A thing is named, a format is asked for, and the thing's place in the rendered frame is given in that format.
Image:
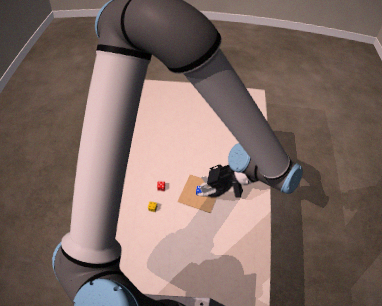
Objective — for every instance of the brown square mat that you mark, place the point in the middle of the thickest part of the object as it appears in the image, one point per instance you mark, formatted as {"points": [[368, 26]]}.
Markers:
{"points": [[189, 197]]}

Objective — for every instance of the red die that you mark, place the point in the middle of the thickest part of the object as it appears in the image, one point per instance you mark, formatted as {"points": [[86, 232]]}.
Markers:
{"points": [[161, 186]]}

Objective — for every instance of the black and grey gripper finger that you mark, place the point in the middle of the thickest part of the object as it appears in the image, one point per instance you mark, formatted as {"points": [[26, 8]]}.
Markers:
{"points": [[210, 192], [204, 178]]}

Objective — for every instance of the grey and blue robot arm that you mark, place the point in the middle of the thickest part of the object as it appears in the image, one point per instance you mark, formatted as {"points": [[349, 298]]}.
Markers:
{"points": [[182, 38]]}

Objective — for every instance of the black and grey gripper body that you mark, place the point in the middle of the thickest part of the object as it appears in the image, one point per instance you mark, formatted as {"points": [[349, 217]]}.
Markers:
{"points": [[225, 183]]}

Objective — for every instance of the yellow die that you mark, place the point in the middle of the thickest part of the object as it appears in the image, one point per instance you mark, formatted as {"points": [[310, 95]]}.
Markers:
{"points": [[152, 206]]}

